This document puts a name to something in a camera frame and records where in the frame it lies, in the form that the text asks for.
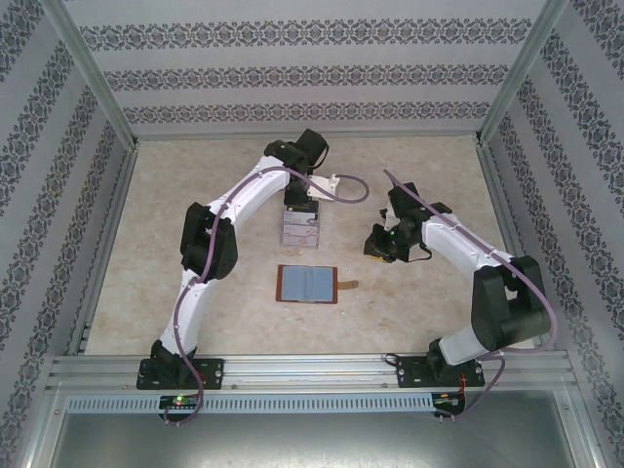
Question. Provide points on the white card pink print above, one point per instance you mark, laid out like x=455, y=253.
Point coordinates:
x=300, y=224
x=300, y=238

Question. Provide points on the clear plastic card sleeve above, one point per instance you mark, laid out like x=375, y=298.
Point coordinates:
x=300, y=247

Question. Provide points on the brown leather card holder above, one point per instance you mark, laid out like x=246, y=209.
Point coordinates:
x=297, y=285

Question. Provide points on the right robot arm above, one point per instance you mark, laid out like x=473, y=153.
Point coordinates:
x=507, y=312

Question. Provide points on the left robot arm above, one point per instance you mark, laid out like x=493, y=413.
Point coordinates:
x=209, y=244

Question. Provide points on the grey metal panel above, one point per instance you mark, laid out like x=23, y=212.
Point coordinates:
x=312, y=443

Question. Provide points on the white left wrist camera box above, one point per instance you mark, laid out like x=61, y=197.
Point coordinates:
x=324, y=187

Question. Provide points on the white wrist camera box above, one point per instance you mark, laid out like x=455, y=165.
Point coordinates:
x=388, y=218
x=324, y=187

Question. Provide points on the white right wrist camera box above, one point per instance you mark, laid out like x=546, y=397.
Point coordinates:
x=388, y=218

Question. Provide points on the aluminium frame rail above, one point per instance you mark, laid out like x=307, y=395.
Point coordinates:
x=112, y=219
x=195, y=136
x=498, y=195

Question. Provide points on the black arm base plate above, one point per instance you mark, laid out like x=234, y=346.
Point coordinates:
x=214, y=373
x=409, y=373

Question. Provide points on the wide aluminium mounting rail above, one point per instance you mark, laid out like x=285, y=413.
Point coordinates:
x=312, y=373

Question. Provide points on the black controller board bracket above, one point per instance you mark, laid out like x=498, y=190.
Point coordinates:
x=446, y=401
x=178, y=403

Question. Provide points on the aluminium frame post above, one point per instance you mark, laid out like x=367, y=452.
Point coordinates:
x=94, y=73
x=519, y=73

